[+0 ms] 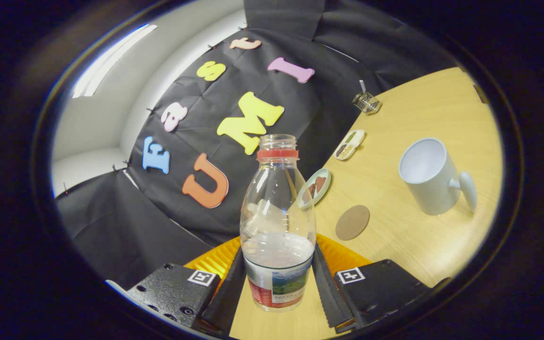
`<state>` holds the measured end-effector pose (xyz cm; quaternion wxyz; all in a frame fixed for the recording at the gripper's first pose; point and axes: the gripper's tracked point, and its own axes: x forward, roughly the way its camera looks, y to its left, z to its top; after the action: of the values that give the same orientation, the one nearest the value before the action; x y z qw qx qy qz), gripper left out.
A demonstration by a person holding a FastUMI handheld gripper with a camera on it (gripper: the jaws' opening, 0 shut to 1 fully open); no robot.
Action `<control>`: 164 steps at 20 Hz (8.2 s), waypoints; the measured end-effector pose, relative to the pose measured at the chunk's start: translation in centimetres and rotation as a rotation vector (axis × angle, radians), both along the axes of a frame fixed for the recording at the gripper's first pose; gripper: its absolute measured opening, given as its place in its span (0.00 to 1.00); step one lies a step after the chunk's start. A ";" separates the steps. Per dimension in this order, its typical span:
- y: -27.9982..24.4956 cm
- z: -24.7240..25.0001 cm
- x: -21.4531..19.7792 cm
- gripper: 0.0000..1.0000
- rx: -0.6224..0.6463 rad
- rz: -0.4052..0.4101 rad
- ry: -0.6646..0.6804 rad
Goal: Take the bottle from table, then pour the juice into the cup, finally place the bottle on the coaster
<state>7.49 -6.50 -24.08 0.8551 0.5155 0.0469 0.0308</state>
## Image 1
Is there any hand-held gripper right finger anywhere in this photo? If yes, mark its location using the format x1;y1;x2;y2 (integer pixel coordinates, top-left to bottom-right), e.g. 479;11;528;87
314;234;432;332

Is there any black backdrop cloth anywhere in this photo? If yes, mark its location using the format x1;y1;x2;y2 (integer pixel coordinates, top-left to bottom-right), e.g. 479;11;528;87
55;0;459;291

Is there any clear plastic juice bottle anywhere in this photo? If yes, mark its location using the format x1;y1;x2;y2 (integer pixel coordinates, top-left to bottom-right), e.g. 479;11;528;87
240;134;316;312

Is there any pale green plate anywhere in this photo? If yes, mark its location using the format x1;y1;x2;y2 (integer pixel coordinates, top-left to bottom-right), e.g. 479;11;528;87
300;169;332;208

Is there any long ceiling light panel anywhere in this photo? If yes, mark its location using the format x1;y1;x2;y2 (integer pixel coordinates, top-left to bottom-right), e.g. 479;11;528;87
73;24;158;99

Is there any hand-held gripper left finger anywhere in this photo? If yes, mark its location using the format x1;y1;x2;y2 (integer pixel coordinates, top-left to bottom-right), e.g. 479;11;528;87
128;237;247;337

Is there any white cup with handle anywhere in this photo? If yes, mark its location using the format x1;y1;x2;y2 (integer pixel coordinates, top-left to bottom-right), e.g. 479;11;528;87
399;137;478;216

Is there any wooden table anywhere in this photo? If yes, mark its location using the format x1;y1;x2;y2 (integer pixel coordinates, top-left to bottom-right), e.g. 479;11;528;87
229;66;504;340

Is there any white divided snack dish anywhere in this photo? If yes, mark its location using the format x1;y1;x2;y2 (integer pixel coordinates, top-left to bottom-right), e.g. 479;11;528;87
334;129;366;161

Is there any round brown coaster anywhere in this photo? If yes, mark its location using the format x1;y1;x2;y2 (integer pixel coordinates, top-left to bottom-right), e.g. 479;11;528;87
335;204;370;241

